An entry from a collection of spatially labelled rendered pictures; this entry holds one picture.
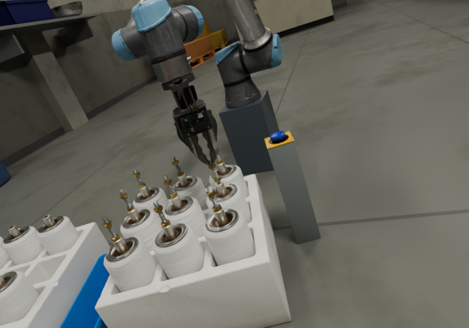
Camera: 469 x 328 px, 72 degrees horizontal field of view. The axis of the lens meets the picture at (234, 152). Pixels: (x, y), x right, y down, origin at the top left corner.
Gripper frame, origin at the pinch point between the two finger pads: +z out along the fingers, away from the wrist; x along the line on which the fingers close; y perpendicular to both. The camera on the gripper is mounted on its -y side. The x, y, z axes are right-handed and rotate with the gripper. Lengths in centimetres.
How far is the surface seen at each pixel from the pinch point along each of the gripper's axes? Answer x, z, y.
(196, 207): -7.4, 11.0, 1.0
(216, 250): -5.1, 14.3, 15.6
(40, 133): -181, 22, -320
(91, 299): -44, 28, -3
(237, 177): 5.1, 11.4, -7.4
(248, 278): -0.8, 20.0, 20.2
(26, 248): -61, 14, -18
